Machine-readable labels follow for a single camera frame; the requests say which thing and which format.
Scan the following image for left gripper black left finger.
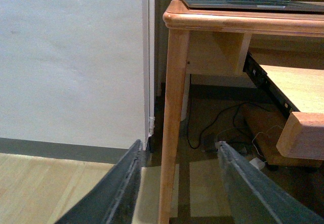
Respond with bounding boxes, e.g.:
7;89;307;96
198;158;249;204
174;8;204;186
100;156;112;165
56;140;142;223

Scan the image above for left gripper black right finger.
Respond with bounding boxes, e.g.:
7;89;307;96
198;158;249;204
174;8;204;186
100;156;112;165
218;142;323;223

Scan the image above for white power adapter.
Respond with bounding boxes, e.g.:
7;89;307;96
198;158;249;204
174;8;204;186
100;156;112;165
249;158;266;170

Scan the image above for power strip on floor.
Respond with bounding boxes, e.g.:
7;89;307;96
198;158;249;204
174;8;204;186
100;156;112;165
202;135;248;156

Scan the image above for sliding wooden keyboard tray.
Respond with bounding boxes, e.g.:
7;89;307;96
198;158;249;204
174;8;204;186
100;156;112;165
261;65;323;160

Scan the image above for wooden desk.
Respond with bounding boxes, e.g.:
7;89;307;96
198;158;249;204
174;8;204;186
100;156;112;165
158;0;323;223

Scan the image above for white cable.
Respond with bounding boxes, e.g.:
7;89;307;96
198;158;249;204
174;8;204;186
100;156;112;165
252;125;286;163

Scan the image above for black cable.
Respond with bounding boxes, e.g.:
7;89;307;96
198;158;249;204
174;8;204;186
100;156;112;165
186;74;269;149

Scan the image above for black drawer slide rail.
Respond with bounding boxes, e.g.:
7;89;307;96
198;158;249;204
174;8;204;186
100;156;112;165
243;52;300;118

